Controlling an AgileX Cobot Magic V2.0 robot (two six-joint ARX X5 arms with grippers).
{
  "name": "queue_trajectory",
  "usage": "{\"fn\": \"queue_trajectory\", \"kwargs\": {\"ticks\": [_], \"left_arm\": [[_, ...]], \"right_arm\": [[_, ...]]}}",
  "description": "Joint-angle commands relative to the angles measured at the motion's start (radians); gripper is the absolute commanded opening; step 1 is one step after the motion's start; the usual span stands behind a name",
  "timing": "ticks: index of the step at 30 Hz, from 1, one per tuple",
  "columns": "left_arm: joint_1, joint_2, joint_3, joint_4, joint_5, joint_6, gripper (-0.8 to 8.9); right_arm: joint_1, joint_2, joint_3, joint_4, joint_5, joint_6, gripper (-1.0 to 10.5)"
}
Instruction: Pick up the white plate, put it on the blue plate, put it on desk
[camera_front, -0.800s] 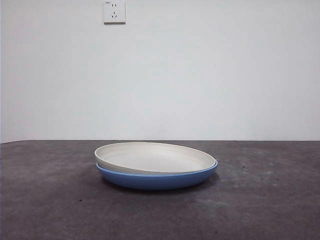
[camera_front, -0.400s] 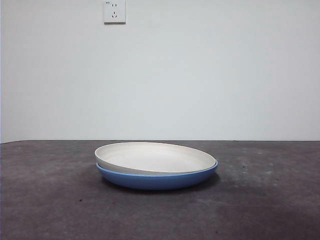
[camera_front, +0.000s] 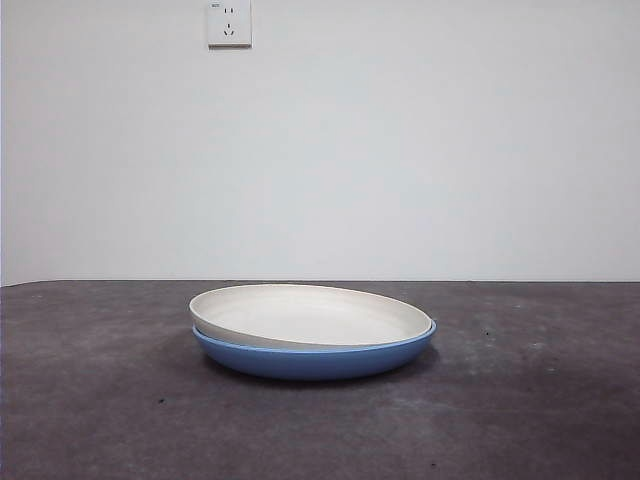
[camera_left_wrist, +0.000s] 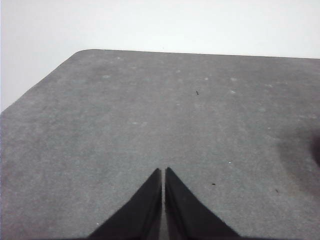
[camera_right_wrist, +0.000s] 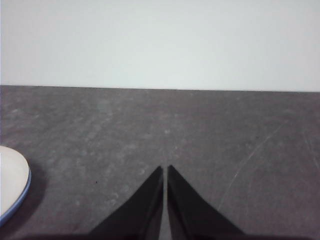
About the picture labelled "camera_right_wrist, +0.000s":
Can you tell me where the white round plate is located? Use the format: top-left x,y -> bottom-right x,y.
0,145 -> 30,219

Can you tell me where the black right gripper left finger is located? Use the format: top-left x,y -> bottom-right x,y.
87,165 -> 164,237

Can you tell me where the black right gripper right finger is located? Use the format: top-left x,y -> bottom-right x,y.
166,164 -> 245,237

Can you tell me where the blue round plate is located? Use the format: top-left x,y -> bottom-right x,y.
0,164 -> 33,227

